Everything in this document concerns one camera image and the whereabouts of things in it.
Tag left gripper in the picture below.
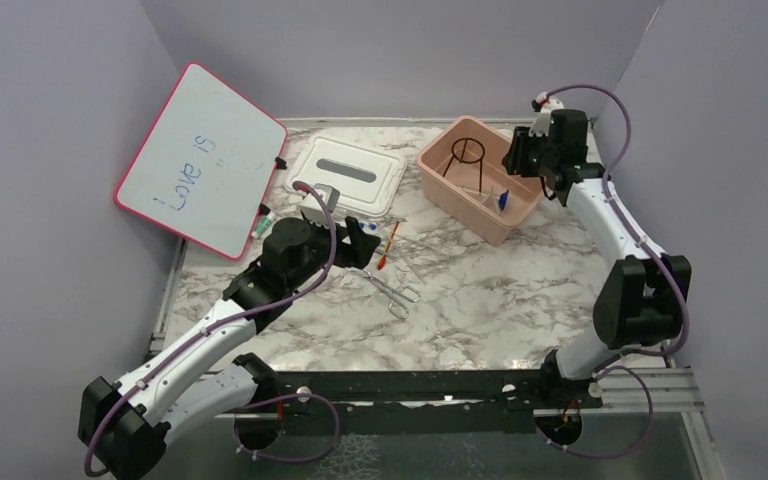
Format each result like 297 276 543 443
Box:
288 213 381 291

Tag blue hexagonal clamp piece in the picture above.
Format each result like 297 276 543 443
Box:
497 190 510 211

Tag black wire tripod stand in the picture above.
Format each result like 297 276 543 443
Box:
442 137 486 193

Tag clear glass stirring rod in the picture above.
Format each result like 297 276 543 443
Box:
397 238 428 286

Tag metal crucible tongs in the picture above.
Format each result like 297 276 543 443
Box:
352 269 421 319

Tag clear plastic triangle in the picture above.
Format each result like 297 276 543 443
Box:
461 186 504 215

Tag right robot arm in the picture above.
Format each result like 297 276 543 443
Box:
502 108 692 407

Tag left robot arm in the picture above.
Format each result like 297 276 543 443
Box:
78 216 381 479

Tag red yellow green spatula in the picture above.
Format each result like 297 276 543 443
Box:
376 220 401 270

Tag pink plastic bin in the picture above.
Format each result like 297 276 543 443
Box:
416 115 544 246

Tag white plastic lid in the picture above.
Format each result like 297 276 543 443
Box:
284 134 407 218

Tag green whiteboard marker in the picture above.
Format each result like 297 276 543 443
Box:
251 212 276 239

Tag pink-framed whiteboard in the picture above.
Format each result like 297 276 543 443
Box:
113 63 288 259

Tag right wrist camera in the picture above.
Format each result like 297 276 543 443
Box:
531 92 564 113

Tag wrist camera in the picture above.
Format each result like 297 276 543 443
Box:
299 183 340 228
531 92 564 113

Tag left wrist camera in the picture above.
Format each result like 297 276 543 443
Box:
299 183 340 228

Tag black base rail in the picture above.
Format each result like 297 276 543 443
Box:
118 367 697 439

